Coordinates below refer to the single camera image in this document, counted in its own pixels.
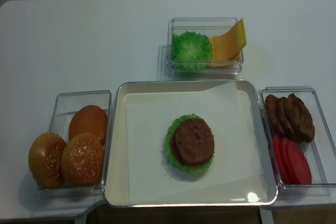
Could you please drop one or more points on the brown meat patty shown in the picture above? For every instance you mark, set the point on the brown meat patty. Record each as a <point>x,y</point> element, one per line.
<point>300,118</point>
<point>270,107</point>
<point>194,142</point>
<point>285,124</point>

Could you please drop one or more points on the flat yellow cheese slices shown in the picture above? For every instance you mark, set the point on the flat yellow cheese slices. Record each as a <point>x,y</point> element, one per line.
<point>218,57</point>

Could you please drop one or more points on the back red tomato slice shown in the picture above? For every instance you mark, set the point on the back red tomato slice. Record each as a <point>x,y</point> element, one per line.
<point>275,143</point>

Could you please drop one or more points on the clear patty tomato container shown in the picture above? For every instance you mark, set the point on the clear patty tomato container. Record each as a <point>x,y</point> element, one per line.
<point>319,153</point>

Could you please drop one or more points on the white rectangular tray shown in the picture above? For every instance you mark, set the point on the white rectangular tray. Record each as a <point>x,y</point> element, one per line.
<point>117,178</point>

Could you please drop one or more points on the sesame bun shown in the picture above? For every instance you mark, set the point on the sesame bun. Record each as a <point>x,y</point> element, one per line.
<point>44,160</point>
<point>82,160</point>

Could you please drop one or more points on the plain orange bun bottom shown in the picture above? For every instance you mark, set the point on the plain orange bun bottom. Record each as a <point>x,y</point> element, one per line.
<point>90,119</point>

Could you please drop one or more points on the red tomato slice on tray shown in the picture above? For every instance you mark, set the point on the red tomato slice on tray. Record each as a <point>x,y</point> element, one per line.
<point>174,148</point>

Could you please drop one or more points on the clear bun container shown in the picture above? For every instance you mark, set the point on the clear bun container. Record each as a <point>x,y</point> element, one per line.
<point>66,106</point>

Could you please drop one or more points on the middle red tomato slice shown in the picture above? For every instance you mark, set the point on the middle red tomato slice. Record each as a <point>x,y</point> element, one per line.
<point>286,173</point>

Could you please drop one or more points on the green lettuce in container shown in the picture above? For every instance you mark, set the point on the green lettuce in container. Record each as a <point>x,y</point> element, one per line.
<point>191,50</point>

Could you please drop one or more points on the clear lettuce cheese container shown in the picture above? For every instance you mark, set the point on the clear lettuce cheese container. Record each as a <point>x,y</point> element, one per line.
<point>209,27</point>

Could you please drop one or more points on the left sesame bun top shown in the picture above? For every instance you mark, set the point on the left sesame bun top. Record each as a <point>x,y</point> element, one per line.
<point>44,160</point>

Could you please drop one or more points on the right sesame bun top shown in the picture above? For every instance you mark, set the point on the right sesame bun top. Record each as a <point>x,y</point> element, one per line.
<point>82,160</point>

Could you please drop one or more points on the green lettuce on tray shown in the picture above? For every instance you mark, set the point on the green lettuce on tray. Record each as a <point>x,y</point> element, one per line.
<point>168,149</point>

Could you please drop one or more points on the front red tomato slice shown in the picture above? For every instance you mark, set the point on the front red tomato slice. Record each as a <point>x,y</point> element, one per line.
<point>298,167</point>

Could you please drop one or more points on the upright yellow cheese slice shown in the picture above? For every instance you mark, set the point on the upright yellow cheese slice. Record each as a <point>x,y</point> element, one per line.
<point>233,41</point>

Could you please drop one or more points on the white paper sheet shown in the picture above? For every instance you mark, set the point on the white paper sheet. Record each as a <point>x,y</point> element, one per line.
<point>234,175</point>

